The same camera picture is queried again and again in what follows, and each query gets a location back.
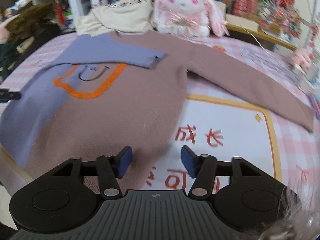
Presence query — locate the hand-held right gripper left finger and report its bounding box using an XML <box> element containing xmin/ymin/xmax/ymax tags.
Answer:
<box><xmin>50</xmin><ymin>146</ymin><xmax>133</xmax><ymax>200</ymax></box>

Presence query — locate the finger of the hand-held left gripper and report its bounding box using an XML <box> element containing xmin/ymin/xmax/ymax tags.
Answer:
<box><xmin>0</xmin><ymin>88</ymin><xmax>22</xmax><ymax>103</ymax></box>

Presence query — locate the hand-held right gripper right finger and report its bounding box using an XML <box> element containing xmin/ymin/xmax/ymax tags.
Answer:
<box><xmin>180</xmin><ymin>145</ymin><xmax>264</xmax><ymax>200</ymax></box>

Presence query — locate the purple and mauve sweater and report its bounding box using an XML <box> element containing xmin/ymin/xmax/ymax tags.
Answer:
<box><xmin>0</xmin><ymin>30</ymin><xmax>315</xmax><ymax>193</ymax></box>

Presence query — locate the dark cloth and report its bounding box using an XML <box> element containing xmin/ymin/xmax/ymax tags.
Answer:
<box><xmin>0</xmin><ymin>41</ymin><xmax>18</xmax><ymax>80</ymax></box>

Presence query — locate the large pink plush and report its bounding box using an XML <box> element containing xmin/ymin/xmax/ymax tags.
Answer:
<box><xmin>0</xmin><ymin>21</ymin><xmax>10</xmax><ymax>44</ymax></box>

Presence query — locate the olive green cloth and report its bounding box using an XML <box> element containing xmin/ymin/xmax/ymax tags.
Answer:
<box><xmin>7</xmin><ymin>4</ymin><xmax>57</xmax><ymax>42</ymax></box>

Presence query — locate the red tassel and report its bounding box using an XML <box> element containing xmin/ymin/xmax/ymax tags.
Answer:
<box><xmin>55</xmin><ymin>1</ymin><xmax>66</xmax><ymax>25</ymax></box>

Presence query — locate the white bookshelf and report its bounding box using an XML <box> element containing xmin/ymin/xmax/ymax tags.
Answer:
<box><xmin>64</xmin><ymin>0</ymin><xmax>320</xmax><ymax>53</ymax></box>

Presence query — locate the fluffy grey sleeve cuff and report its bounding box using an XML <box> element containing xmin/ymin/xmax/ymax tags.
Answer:
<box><xmin>257</xmin><ymin>182</ymin><xmax>320</xmax><ymax>240</ymax></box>

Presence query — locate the cream tote bag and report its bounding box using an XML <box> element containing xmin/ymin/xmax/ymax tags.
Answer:
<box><xmin>75</xmin><ymin>0</ymin><xmax>157</xmax><ymax>37</ymax></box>

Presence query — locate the purple pen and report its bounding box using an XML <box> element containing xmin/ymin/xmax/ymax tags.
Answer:
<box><xmin>309</xmin><ymin>94</ymin><xmax>320</xmax><ymax>120</ymax></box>

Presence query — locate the flat cream box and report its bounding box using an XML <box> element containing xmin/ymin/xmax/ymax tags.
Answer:
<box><xmin>225</xmin><ymin>14</ymin><xmax>260</xmax><ymax>32</ymax></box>

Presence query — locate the small pink pig plush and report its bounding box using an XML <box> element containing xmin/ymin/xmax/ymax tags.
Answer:
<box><xmin>291</xmin><ymin>47</ymin><xmax>314</xmax><ymax>70</ymax></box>

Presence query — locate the white pink bunny plush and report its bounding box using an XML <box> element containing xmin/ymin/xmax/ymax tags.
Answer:
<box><xmin>151</xmin><ymin>0</ymin><xmax>229</xmax><ymax>37</ymax></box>

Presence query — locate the colourful bead ornament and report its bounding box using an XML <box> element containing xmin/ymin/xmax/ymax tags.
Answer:
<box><xmin>259</xmin><ymin>0</ymin><xmax>303</xmax><ymax>42</ymax></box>

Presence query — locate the beige watch strap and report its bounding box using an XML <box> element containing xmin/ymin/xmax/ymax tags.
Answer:
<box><xmin>16</xmin><ymin>36</ymin><xmax>35</xmax><ymax>52</ymax></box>

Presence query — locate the thin white cable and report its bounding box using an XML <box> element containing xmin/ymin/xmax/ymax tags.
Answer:
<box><xmin>240</xmin><ymin>25</ymin><xmax>265</xmax><ymax>50</ymax></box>

